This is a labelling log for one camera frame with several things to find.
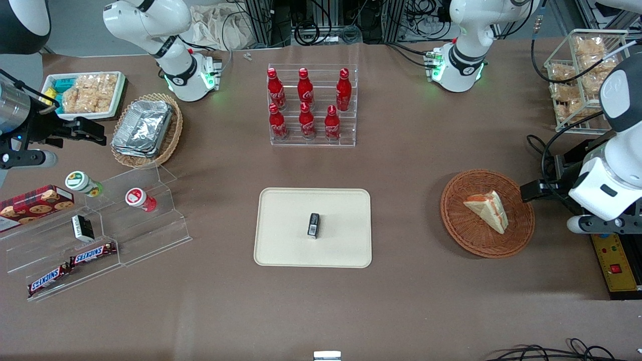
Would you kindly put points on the small silver box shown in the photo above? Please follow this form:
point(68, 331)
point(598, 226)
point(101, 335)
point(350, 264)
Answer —
point(327, 356)

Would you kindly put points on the clear bag of snacks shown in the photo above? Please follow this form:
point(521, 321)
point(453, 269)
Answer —
point(589, 47)
point(562, 73)
point(569, 108)
point(597, 75)

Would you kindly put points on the blue snack packet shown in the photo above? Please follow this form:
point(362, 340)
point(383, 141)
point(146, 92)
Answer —
point(61, 85)

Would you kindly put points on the clear acrylic bottle rack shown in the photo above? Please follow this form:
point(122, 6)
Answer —
point(321, 140)

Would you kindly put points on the bag of rice crackers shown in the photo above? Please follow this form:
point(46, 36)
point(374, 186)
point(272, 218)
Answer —
point(90, 93)

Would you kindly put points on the red cookie box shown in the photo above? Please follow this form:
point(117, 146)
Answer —
point(35, 205)

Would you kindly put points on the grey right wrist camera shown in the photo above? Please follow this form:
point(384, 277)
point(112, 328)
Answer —
point(30, 159)

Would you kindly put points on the black and white small box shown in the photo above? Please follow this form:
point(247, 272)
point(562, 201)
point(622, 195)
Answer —
point(83, 228)

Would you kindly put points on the oval tan wicker basket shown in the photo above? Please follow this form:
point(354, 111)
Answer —
point(173, 135)

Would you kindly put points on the clear acrylic stepped shelf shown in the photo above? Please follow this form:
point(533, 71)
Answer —
point(150, 235)

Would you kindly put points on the triangle sandwich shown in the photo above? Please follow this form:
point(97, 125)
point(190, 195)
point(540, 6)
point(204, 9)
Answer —
point(489, 210)

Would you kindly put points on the red cola bottle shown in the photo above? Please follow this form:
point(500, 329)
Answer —
point(343, 90)
point(275, 90)
point(332, 124)
point(277, 123)
point(306, 121)
point(305, 89)

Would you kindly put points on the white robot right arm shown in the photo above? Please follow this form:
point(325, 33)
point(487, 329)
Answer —
point(170, 65)

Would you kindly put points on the beige cloth bag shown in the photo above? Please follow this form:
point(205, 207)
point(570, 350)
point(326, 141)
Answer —
point(215, 27)

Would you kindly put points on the round brown wicker basket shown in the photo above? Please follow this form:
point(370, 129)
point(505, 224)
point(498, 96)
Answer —
point(466, 235)

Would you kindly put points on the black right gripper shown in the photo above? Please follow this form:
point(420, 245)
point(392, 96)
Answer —
point(41, 128)

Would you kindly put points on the stacked aluminium foil trays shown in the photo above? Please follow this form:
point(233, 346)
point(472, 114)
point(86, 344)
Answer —
point(143, 128)

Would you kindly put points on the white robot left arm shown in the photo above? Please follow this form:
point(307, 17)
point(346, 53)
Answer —
point(466, 60)

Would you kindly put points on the white rectangular snack tray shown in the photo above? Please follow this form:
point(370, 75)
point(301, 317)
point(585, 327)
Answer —
point(118, 95)

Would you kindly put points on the yellow power strip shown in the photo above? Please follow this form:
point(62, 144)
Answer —
point(614, 260)

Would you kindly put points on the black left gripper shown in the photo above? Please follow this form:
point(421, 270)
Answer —
point(566, 176)

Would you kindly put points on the Snickers chocolate bar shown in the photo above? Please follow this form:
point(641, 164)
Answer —
point(93, 253)
point(47, 281)

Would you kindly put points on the beige plastic tray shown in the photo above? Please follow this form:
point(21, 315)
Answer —
point(286, 235)

